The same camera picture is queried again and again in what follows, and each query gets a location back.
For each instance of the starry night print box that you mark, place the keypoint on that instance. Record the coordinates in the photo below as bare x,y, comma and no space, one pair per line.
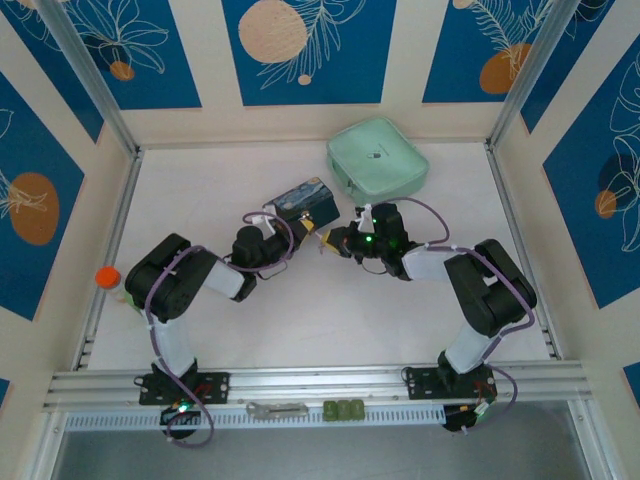
305,197

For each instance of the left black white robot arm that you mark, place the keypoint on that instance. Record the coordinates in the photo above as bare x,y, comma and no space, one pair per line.
170,280

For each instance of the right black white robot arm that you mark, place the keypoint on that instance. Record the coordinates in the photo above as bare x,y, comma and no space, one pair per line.
490,295

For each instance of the mint green zip pouch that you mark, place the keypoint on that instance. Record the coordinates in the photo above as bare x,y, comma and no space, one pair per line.
377,160

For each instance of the bottle with orange cap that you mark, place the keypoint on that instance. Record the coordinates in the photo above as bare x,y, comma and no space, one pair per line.
109,277

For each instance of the green terminal block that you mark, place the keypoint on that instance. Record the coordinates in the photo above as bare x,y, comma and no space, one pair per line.
343,410

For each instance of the black controller board with LED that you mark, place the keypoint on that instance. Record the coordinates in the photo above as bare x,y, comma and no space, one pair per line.
180,420
462,419

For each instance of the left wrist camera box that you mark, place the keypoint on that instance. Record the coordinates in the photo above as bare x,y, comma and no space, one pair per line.
267,222

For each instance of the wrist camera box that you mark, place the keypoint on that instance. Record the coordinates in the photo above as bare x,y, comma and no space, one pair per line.
365,215
267,222

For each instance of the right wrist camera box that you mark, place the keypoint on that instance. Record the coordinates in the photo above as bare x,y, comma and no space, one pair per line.
365,215

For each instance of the aluminium side rail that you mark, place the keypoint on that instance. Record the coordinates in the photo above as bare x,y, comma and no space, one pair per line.
510,215
117,225

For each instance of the long aluminium base rail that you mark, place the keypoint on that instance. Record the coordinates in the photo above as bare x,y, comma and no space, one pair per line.
320,382

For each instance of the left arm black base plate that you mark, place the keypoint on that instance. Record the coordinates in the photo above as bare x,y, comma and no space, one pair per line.
215,387

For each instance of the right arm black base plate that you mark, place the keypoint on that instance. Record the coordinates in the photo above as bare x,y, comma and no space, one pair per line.
425,382

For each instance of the flat silver metal bracket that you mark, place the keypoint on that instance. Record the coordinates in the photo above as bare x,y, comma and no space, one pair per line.
277,410

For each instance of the slanted aluminium frame post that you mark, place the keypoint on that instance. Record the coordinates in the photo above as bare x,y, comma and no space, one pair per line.
90,75
530,75

